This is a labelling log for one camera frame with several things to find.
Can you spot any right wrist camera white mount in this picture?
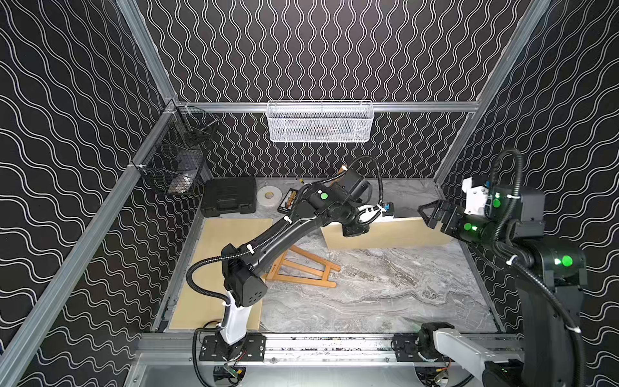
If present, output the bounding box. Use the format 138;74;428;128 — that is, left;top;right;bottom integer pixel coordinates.
462;175;490;216

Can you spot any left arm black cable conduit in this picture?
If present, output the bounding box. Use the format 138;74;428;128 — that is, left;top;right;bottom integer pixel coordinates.
185;155;384;387

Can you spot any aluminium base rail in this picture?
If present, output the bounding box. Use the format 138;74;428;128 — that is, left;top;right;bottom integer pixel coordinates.
137;331;526;364

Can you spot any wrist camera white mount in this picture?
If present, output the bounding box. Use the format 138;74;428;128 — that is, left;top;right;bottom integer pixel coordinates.
359;203;395;223
462;175;490;216

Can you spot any black wire basket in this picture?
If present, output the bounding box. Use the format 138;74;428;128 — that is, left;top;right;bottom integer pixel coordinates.
137;106;222;196

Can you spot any light plywood board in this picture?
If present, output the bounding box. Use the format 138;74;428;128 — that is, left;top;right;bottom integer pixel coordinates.
322;217;452;250
168;218;272;331

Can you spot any large wooden easel frame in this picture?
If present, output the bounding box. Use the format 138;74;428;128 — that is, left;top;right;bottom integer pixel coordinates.
264;246;341;289

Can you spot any white wire mesh basket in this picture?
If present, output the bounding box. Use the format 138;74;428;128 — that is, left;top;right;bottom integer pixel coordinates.
266;100;375;143

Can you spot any white tape roll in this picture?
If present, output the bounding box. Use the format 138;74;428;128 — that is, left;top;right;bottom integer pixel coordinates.
256;185;283;208

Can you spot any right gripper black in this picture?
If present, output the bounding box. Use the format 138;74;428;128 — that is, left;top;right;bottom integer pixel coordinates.
418;201;510;256

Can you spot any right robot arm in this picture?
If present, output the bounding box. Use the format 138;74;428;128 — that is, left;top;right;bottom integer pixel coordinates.
418;183;587;386

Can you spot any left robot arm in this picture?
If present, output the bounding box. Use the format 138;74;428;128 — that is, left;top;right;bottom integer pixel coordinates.
220;168;372;346

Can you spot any black plastic tool case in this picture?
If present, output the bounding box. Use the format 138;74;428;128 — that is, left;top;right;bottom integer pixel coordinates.
200;177;256;218

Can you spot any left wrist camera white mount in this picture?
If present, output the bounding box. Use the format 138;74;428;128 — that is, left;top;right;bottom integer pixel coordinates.
359;203;395;223

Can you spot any black charger board with cable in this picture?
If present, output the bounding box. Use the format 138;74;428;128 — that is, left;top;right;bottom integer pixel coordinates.
277;180;305;214

